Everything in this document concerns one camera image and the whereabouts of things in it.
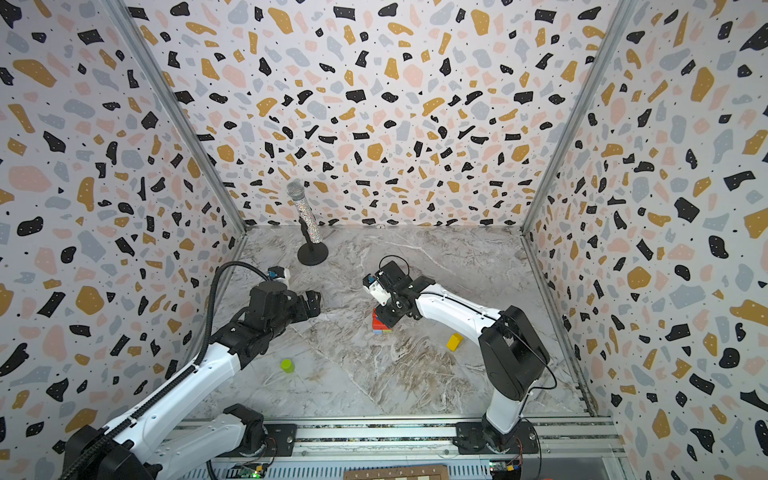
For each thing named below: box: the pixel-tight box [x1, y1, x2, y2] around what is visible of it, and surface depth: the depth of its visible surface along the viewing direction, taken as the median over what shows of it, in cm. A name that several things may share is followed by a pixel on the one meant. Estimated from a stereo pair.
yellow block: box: [446, 332, 464, 352], surface depth 92 cm
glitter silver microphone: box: [287, 179, 322, 243], surface depth 94 cm
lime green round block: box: [280, 358, 295, 373], surface depth 86 cm
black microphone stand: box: [297, 216, 329, 266], surface depth 115 cm
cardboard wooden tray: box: [344, 465, 449, 480], surface depth 69 cm
